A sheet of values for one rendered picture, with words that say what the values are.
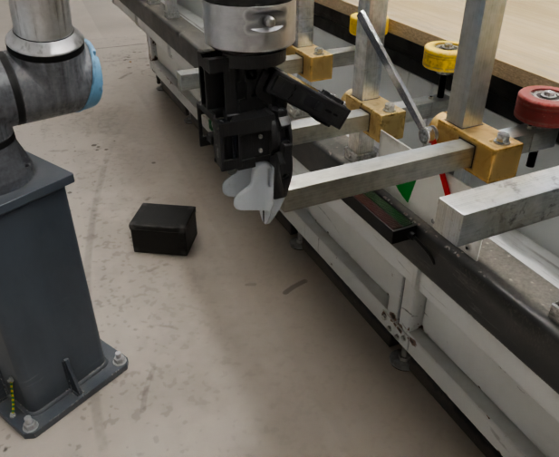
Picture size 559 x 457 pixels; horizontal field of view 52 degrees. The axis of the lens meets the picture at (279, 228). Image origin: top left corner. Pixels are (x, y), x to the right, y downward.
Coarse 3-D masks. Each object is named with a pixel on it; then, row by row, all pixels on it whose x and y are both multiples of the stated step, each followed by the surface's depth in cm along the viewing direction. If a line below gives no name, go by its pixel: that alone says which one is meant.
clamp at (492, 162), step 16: (448, 128) 80; (464, 128) 79; (480, 128) 79; (480, 144) 75; (496, 144) 75; (512, 144) 75; (480, 160) 76; (496, 160) 74; (512, 160) 76; (480, 176) 77; (496, 176) 76; (512, 176) 77
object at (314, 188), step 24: (456, 144) 77; (528, 144) 81; (552, 144) 83; (336, 168) 71; (360, 168) 71; (384, 168) 71; (408, 168) 73; (432, 168) 75; (456, 168) 77; (288, 192) 67; (312, 192) 68; (336, 192) 70; (360, 192) 72
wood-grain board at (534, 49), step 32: (320, 0) 143; (352, 0) 134; (416, 0) 134; (448, 0) 134; (512, 0) 134; (544, 0) 134; (416, 32) 113; (448, 32) 110; (512, 32) 110; (544, 32) 110; (512, 64) 93; (544, 64) 93
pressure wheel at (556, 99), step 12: (528, 96) 79; (540, 96) 80; (552, 96) 79; (516, 108) 81; (528, 108) 79; (540, 108) 78; (552, 108) 77; (528, 120) 79; (540, 120) 78; (552, 120) 78; (528, 156) 85
